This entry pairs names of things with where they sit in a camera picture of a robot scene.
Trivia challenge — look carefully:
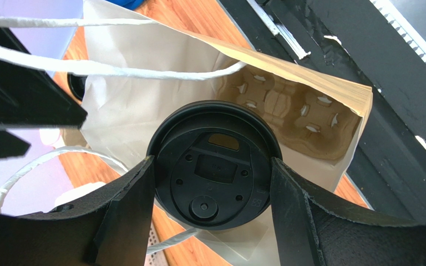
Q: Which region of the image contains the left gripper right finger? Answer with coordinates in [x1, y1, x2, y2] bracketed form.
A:
[270, 158, 426, 265]

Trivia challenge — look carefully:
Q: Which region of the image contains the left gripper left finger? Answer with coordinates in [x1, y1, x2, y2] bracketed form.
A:
[0, 156, 155, 265]

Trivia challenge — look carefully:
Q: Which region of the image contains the single pulp cup carrier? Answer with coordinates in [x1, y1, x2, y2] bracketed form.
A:
[216, 66, 360, 160]

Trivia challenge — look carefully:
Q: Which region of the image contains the black coffee cup lid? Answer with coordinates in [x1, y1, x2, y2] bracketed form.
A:
[146, 100, 282, 231]

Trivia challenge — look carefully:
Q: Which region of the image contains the stack of black lids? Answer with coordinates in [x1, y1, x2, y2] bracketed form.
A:
[67, 73, 87, 101]

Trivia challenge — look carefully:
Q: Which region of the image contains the blue cloth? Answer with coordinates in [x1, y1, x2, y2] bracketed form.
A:
[107, 0, 145, 10]

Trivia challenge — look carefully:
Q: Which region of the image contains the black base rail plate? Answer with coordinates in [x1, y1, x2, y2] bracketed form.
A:
[221, 1, 426, 222]

